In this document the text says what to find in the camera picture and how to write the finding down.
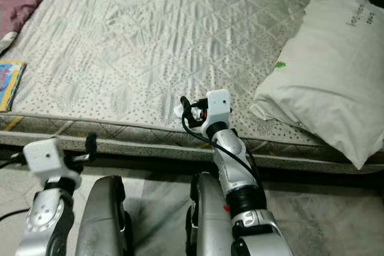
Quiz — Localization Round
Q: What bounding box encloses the white tissue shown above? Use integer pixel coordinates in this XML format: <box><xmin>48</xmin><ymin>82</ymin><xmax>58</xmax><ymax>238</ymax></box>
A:
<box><xmin>173</xmin><ymin>103</ymin><xmax>187</xmax><ymax>119</ymax></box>

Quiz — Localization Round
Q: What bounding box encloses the colourful children's book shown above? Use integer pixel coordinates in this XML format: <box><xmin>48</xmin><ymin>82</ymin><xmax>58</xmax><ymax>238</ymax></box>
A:
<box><xmin>0</xmin><ymin>60</ymin><xmax>28</xmax><ymax>113</ymax></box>

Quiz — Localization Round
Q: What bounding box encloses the grey left robot leg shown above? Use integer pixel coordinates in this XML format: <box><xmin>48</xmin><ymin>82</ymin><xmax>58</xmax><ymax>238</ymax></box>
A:
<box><xmin>75</xmin><ymin>175</ymin><xmax>127</xmax><ymax>256</ymax></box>

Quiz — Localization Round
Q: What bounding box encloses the grey robot leg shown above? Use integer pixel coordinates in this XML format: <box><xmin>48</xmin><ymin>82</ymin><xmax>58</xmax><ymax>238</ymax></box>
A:
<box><xmin>75</xmin><ymin>175</ymin><xmax>127</xmax><ymax>256</ymax></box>
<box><xmin>186</xmin><ymin>172</ymin><xmax>244</xmax><ymax>256</ymax></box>

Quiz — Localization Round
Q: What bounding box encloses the white quilted mattress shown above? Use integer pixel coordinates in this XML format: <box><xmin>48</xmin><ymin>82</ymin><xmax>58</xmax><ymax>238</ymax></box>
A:
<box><xmin>0</xmin><ymin>0</ymin><xmax>384</xmax><ymax>164</ymax></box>

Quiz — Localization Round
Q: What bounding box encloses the grey right robot leg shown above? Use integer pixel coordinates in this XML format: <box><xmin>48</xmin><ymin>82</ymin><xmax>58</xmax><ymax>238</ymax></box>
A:
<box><xmin>186</xmin><ymin>172</ymin><xmax>244</xmax><ymax>256</ymax></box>

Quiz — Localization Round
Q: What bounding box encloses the cream pillow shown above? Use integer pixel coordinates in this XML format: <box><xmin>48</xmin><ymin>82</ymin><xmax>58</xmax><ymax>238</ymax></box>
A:
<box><xmin>249</xmin><ymin>0</ymin><xmax>384</xmax><ymax>170</ymax></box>

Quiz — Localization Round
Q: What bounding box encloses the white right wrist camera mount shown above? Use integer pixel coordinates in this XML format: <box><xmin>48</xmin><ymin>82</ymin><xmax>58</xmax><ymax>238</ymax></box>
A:
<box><xmin>204</xmin><ymin>89</ymin><xmax>233</xmax><ymax>128</ymax></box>

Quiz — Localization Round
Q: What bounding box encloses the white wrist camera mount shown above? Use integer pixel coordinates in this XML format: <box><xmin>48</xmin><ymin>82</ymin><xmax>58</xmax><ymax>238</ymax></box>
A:
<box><xmin>23</xmin><ymin>138</ymin><xmax>82</xmax><ymax>186</ymax></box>
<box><xmin>204</xmin><ymin>89</ymin><xmax>233</xmax><ymax>128</ymax></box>

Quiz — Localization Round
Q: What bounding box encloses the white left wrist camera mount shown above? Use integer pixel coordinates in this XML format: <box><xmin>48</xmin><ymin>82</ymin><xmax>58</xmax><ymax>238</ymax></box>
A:
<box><xmin>23</xmin><ymin>138</ymin><xmax>82</xmax><ymax>186</ymax></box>

